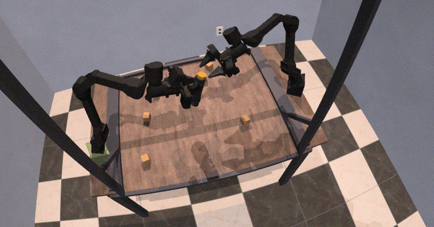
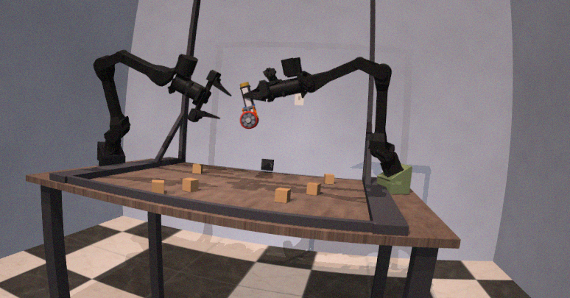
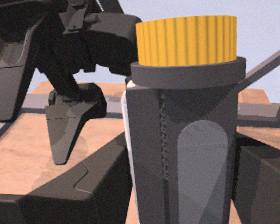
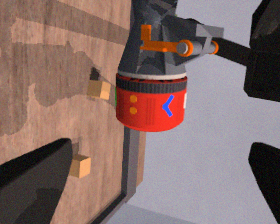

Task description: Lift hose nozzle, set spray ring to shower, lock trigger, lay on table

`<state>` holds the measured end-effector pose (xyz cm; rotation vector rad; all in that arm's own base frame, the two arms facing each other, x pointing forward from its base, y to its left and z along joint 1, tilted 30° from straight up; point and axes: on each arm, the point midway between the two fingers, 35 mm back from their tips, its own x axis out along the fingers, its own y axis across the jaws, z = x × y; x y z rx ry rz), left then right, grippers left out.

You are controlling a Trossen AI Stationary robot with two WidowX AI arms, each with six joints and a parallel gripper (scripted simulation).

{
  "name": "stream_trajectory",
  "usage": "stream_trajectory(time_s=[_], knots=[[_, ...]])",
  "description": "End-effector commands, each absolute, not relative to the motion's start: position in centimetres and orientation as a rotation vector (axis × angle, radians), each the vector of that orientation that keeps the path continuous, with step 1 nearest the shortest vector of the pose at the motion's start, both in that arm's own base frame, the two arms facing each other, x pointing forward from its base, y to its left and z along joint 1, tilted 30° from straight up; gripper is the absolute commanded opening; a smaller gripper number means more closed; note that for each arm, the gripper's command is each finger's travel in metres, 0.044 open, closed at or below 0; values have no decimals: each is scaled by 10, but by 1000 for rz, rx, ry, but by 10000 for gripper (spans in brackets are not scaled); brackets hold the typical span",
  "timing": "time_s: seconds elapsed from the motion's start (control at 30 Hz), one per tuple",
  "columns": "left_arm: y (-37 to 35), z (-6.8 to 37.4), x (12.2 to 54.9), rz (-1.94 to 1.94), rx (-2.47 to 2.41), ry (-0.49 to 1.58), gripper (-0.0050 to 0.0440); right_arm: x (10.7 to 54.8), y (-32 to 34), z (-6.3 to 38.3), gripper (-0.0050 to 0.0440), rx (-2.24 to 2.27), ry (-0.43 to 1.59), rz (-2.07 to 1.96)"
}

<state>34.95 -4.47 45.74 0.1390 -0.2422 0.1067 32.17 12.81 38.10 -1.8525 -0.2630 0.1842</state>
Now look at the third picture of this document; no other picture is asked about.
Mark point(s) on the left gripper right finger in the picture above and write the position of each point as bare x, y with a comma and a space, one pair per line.
256, 181

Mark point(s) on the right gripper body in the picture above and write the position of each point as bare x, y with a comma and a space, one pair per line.
80, 55

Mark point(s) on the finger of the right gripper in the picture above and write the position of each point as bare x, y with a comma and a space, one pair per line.
65, 123
19, 54

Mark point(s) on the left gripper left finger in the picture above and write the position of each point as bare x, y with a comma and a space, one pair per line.
97, 190

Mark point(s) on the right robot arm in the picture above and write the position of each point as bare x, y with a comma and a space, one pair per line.
111, 36

